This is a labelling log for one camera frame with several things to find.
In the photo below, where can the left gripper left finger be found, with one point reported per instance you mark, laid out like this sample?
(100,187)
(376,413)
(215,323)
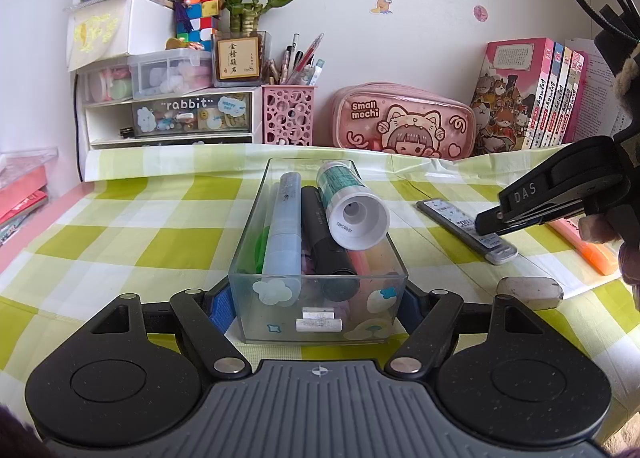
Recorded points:
(199,339)

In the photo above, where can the white cardboard box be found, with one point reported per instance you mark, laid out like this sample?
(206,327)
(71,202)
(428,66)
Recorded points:
(99,30)

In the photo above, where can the cream spine book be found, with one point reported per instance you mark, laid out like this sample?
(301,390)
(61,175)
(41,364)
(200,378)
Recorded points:
(558,96)

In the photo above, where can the pencil lead refill case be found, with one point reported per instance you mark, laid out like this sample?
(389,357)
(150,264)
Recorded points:
(492,247)

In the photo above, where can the clear storage box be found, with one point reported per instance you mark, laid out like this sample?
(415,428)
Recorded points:
(137,77)

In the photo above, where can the green cap highlighter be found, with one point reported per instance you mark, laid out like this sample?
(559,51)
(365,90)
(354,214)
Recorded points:
(260,249)

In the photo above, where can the blue spine book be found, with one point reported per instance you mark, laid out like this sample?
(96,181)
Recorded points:
(542,112)

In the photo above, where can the gloved right hand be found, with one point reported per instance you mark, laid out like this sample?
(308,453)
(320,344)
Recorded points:
(596,229)

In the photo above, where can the pink highlighter pen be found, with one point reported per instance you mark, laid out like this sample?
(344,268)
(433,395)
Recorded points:
(372,266)

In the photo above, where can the clear tray with pink books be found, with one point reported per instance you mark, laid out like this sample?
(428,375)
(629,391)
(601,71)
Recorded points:
(23,187)

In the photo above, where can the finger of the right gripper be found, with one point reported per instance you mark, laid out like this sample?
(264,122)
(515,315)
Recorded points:
(489,222)

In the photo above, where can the orange cap highlighter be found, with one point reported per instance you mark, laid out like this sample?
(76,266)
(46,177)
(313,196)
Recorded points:
(602,257)

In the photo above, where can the pink perforated pen holder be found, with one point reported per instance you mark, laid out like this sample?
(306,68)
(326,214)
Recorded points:
(288,114)

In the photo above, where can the blue grey marker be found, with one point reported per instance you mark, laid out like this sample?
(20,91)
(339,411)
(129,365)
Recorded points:
(283,257)

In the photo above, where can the pink cartoon book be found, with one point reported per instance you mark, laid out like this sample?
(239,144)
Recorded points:
(509,92)

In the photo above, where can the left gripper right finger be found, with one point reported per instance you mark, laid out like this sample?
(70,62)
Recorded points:
(430,320)

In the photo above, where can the grey white eraser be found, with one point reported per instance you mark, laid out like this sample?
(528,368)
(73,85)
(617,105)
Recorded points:
(536,292)

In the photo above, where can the black grey marker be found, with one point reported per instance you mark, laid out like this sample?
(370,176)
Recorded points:
(338,281)

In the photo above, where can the clear plastic organizer box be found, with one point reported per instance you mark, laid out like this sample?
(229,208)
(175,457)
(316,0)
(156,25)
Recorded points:
(311,319)

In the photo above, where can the pink cartoon pencil case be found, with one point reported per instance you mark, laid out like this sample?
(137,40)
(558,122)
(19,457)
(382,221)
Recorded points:
(397,119)

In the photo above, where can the pens in holder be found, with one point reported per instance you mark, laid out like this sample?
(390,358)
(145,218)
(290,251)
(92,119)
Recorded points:
(297,67)

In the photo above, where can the rubik cube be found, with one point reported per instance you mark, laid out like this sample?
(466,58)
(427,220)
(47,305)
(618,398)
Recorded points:
(197,21)

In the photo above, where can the green checkered tablecloth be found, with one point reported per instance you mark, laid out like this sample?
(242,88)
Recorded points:
(161,220)

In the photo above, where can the printed paper stack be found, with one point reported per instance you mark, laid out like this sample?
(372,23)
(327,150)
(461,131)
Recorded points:
(598,112)

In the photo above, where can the white green glue stick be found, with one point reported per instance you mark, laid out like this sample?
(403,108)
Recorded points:
(358,220)

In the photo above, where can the white drawer organizer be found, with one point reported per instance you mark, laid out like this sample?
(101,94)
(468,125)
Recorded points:
(211,116)

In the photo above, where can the lucky bamboo plant pot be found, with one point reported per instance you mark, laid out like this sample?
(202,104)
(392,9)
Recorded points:
(241,51)

